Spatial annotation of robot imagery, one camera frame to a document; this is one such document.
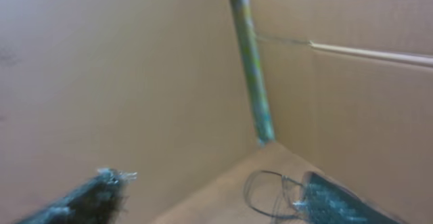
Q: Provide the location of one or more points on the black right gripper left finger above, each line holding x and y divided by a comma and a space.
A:
98, 201

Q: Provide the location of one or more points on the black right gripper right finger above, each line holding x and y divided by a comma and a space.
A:
323, 201

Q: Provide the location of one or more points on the green patterned corner tape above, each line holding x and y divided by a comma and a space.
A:
248, 46

